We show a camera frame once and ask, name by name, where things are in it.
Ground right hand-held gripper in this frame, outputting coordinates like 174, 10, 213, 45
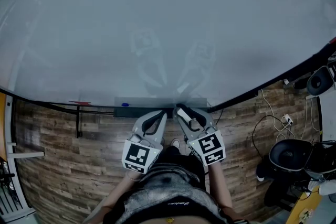
173, 103, 227, 167

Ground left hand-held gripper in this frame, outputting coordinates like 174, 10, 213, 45
121, 110, 168, 175

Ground white whiteboard eraser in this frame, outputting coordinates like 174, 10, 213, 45
177, 109, 194, 123

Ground person's left forearm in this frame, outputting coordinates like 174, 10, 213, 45
101, 170, 144, 218

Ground person's right forearm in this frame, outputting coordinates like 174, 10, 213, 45
208, 162, 235, 212

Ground large white whiteboard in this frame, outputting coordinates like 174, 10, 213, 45
0, 0, 336, 113

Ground person's black trousers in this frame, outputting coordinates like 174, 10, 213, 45
151, 145, 208, 191

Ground person's grey knit garment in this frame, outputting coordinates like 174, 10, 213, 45
122, 164, 221, 221

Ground person's black top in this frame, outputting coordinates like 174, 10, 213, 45
103, 196, 237, 224

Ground black oval shell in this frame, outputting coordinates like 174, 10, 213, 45
269, 138, 314, 173
306, 65, 336, 97

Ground black round stool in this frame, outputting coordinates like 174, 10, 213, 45
264, 182, 299, 212

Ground round wooden table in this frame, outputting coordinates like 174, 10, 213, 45
287, 186, 323, 224

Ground small floral ornament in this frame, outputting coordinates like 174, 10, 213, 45
301, 208, 314, 221

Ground thin black cable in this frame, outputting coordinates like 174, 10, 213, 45
214, 109, 225, 126

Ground long black cable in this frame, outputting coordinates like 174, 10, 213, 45
251, 114, 296, 161

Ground long white cable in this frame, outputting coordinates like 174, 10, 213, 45
261, 89, 323, 140

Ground wooden table white frame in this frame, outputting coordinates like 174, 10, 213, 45
0, 93, 45, 218

